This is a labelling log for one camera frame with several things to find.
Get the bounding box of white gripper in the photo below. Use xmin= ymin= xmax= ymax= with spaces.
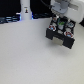
xmin=51 ymin=0 xmax=84 ymax=21

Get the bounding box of black kcup holder drawer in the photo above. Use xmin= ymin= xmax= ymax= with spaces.
xmin=46 ymin=16 xmax=75 ymax=49

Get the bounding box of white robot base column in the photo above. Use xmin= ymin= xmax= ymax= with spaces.
xmin=20 ymin=0 xmax=32 ymax=20

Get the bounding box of kcup with blue lid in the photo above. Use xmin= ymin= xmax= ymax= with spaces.
xmin=67 ymin=22 xmax=74 ymax=28

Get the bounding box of kcup with red lid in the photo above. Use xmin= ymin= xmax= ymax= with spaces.
xmin=65 ymin=32 xmax=72 ymax=37

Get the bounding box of black keyboard with blue light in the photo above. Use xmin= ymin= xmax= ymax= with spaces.
xmin=0 ymin=14 xmax=21 ymax=24

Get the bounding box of black cable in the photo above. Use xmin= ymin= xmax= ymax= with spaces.
xmin=39 ymin=0 xmax=53 ymax=13

